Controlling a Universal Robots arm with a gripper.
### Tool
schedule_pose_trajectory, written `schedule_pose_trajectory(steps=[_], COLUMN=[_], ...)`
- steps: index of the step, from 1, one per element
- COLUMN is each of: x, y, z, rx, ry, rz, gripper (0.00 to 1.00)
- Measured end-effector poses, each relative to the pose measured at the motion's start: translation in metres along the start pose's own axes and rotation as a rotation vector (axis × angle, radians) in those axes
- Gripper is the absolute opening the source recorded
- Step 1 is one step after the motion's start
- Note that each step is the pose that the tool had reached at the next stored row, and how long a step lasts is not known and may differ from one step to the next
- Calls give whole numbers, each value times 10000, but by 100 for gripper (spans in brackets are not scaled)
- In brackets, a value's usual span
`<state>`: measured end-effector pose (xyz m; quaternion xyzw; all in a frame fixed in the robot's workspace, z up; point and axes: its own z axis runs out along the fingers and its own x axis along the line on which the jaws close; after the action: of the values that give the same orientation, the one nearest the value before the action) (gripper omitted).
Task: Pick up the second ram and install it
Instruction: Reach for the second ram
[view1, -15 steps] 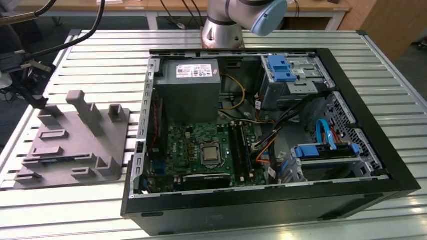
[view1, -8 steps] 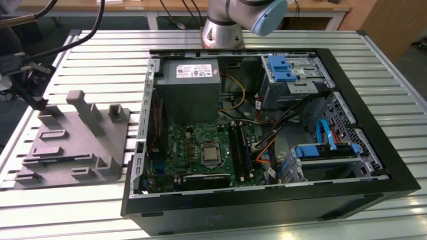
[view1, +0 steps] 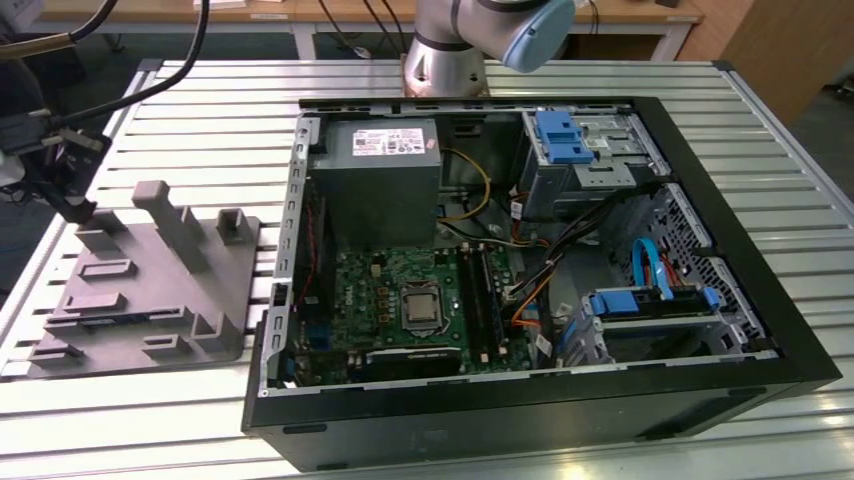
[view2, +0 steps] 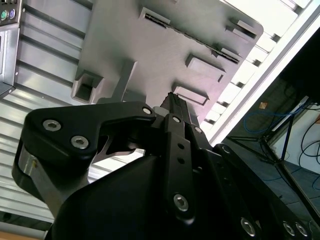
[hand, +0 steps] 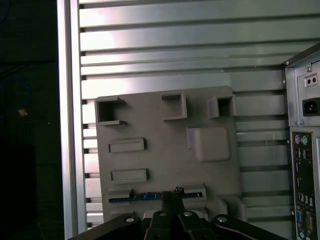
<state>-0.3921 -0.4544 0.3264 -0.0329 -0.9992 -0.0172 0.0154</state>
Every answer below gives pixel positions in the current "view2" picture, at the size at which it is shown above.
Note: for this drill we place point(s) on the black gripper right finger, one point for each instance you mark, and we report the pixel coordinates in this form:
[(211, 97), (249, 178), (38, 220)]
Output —
[(250, 195)]

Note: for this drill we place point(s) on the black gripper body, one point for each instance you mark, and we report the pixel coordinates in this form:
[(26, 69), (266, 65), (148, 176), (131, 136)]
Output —
[(120, 200)]

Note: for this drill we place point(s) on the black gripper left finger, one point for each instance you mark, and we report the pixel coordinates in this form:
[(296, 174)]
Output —
[(62, 120)]

